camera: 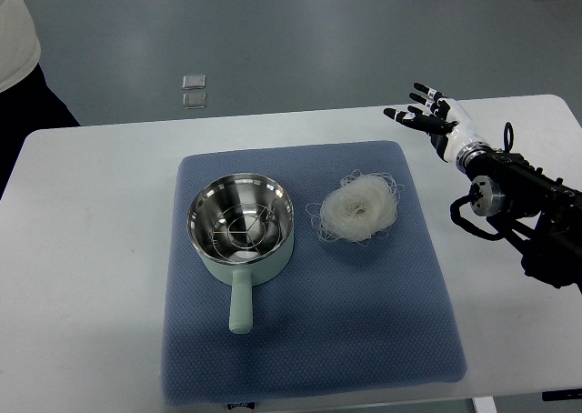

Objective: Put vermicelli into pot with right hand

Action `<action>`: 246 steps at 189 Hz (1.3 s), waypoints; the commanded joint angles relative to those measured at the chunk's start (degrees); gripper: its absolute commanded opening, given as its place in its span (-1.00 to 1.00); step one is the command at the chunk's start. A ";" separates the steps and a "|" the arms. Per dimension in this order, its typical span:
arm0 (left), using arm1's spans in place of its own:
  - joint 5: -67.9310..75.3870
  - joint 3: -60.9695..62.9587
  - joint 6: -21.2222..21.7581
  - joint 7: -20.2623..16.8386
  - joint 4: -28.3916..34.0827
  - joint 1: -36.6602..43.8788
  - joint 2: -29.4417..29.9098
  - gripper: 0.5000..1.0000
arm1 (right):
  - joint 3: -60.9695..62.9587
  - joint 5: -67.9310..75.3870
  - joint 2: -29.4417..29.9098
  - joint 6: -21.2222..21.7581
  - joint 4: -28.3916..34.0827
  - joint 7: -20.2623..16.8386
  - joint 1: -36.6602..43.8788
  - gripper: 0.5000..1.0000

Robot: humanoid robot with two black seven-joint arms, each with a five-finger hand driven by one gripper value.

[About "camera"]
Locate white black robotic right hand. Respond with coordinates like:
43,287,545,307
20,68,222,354
383,83,491,173

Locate white vermicelli noodle nest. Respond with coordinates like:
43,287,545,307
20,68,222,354
306,170,404,247

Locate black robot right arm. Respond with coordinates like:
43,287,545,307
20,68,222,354
450,146,581,288

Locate mint green steel pot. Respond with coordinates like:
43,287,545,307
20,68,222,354
187,173,295,335

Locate blue textured cloth mat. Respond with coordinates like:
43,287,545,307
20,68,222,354
161,141,467,406

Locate upper metal floor plate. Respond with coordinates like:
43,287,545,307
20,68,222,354
182,74,206,90

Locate metal floor plate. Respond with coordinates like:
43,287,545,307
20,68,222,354
182,74,206,90
182,91,206,109

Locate lower metal floor plate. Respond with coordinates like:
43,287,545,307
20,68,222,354
182,91,206,109

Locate white table leg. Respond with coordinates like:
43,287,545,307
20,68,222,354
472,397,497,413

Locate person in white shirt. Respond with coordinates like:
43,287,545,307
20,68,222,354
0,0,82,128

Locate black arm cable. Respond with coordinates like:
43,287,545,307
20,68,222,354
501,121,517,153

